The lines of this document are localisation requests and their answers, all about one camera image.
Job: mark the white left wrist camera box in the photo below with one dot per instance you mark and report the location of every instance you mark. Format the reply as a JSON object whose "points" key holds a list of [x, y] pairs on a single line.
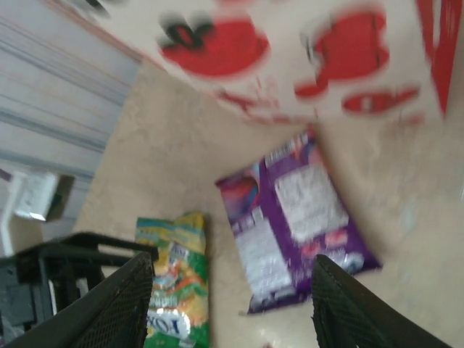
{"points": [[32, 195]]}

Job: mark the white paper bag red prints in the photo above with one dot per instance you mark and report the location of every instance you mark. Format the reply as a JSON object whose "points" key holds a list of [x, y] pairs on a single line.
{"points": [[286, 83]]}

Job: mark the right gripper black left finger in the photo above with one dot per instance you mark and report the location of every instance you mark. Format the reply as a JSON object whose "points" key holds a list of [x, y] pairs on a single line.
{"points": [[108, 319]]}

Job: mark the green Fox's candy packet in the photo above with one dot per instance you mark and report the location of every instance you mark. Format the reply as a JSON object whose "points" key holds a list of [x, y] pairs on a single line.
{"points": [[181, 290]]}

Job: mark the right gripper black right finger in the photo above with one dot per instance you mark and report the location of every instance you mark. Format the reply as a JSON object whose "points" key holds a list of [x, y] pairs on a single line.
{"points": [[348, 319]]}

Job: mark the purple snack packet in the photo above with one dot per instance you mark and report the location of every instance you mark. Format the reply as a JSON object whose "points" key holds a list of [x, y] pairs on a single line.
{"points": [[290, 217]]}

